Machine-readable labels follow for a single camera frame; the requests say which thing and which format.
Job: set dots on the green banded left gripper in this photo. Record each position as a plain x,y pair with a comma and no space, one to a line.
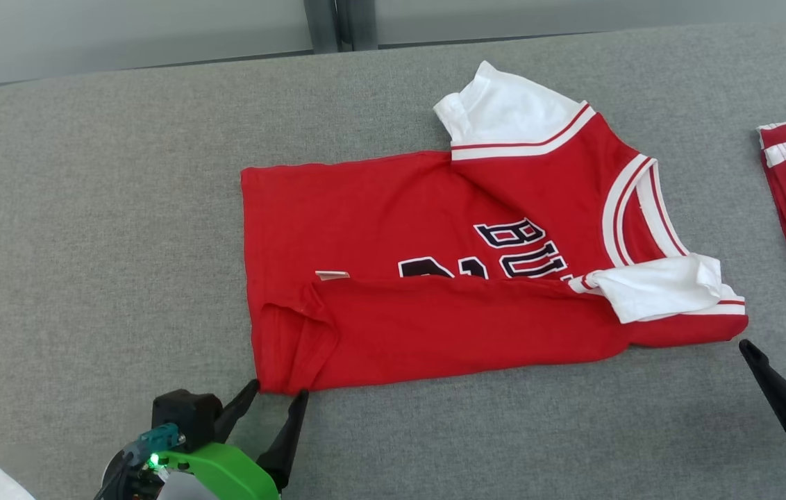
226,472

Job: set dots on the red basketball jersey white sleeves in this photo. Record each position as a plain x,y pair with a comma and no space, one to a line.
393,229

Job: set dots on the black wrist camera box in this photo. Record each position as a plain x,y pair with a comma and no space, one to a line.
185,413

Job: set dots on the upright grey metal frame post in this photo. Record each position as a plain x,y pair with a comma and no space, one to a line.
337,24

